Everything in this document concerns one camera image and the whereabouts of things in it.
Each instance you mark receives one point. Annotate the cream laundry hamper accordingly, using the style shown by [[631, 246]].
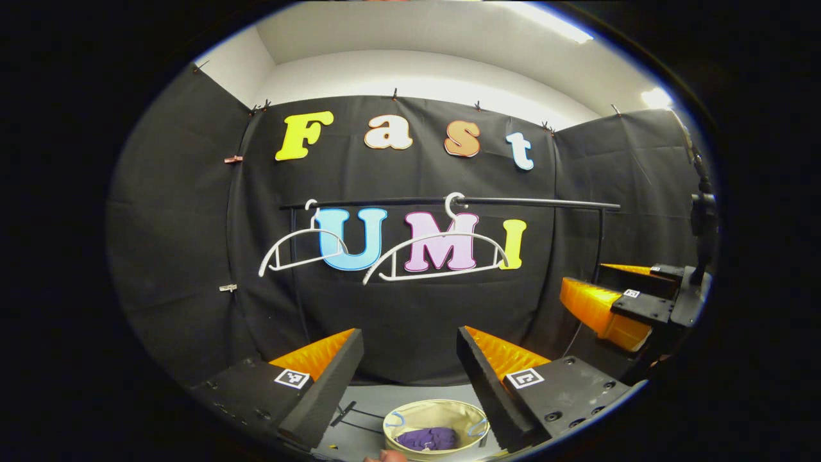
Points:
[[436, 410]]

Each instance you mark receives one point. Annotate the small ceiling light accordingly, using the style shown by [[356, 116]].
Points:
[[657, 98]]

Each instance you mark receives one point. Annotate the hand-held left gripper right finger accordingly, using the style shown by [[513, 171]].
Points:
[[487, 391]]

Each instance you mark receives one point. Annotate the white clothes hanger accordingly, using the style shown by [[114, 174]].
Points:
[[449, 234], [314, 230]]

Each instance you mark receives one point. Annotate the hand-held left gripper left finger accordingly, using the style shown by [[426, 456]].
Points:
[[327, 391]]

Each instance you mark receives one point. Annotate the black clothes rack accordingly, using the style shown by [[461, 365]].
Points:
[[545, 202]]

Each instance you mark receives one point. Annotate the purple ribbed sweater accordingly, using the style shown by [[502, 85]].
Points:
[[426, 439]]

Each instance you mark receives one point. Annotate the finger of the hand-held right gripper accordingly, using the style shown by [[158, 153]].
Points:
[[641, 308], [641, 285]]

